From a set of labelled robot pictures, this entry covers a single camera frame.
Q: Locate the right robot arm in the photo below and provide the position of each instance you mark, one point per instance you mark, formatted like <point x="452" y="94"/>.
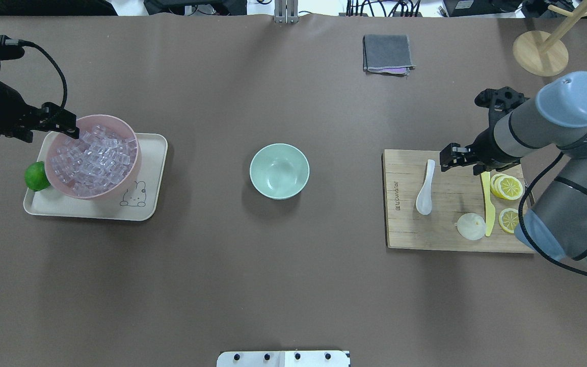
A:
<point x="553" y="208"/>

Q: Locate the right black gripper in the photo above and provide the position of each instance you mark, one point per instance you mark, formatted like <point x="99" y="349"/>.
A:
<point x="483" y="144"/>

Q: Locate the green lime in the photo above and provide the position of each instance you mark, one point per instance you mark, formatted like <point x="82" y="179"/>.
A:
<point x="35" y="177"/>

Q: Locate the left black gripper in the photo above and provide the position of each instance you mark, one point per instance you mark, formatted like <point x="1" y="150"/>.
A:
<point x="4" y="109"/>

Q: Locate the bamboo cutting board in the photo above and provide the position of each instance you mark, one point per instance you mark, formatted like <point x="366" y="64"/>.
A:
<point x="455" y="193"/>

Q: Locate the white steamed bun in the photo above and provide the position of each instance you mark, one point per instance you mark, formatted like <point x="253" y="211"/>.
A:
<point x="471" y="226"/>

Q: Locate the pink bowl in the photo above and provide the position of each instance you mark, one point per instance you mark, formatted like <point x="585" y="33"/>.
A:
<point x="118" y="125"/>

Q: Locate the mint green bowl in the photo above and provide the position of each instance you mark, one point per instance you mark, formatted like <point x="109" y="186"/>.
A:
<point x="279" y="171"/>

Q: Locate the beige rabbit tray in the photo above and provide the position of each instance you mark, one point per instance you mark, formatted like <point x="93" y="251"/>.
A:
<point x="136" y="201"/>

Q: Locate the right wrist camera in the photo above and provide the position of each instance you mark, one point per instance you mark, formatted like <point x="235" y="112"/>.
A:
<point x="499" y="102"/>

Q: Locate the grey folded cloth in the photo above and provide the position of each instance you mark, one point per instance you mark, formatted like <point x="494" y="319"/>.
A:
<point x="386" y="51"/>

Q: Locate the stacked lemon slices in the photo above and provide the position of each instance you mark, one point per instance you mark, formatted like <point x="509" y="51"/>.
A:
<point x="506" y="187"/>

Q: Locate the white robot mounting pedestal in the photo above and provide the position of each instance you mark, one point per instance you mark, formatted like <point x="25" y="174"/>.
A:
<point x="322" y="357"/>

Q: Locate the purple cloth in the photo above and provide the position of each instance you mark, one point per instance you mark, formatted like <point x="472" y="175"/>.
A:
<point x="400" y="71"/>

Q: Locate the clear ice cubes pile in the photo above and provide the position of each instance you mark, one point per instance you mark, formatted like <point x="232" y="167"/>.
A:
<point x="96" y="162"/>

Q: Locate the wooden mug tree stand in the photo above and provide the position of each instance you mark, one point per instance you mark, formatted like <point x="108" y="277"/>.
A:
<point x="542" y="53"/>

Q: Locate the single lemon slice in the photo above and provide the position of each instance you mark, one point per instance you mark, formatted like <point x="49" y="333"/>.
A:
<point x="508" y="219"/>

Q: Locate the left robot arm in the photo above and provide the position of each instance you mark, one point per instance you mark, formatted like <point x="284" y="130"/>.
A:
<point x="19" y="119"/>

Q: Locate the yellow plastic knife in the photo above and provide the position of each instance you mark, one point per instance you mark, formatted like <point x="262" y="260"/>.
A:
<point x="490" y="210"/>

